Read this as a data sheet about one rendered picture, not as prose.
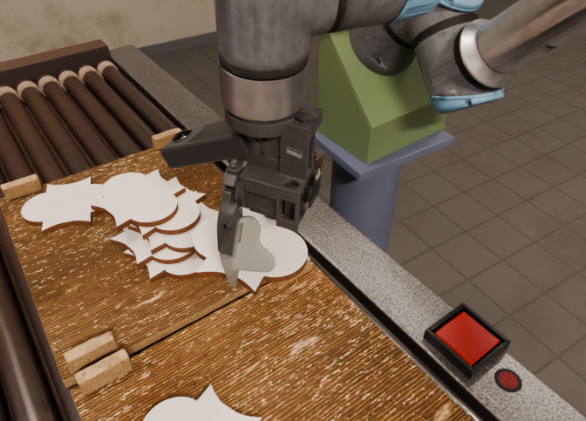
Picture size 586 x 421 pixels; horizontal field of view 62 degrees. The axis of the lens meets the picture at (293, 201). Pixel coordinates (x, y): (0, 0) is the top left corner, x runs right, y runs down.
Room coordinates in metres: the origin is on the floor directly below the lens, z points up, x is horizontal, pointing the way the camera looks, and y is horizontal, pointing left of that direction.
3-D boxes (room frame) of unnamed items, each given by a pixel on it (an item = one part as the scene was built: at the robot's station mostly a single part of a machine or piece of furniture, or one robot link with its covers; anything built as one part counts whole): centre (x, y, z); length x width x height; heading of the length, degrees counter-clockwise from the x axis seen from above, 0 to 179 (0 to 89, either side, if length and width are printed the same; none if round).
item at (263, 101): (0.39, 0.02, 1.27); 0.08 x 0.08 x 0.05
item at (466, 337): (0.37, -0.22, 0.92); 0.06 x 0.06 x 0.01; 36
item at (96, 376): (0.31, 0.22, 0.95); 0.06 x 0.02 x 0.03; 126
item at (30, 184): (0.65, 0.46, 0.95); 0.06 x 0.02 x 0.03; 125
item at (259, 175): (0.39, 0.02, 1.19); 0.09 x 0.08 x 0.12; 68
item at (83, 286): (0.57, 0.24, 0.93); 0.41 x 0.35 x 0.02; 35
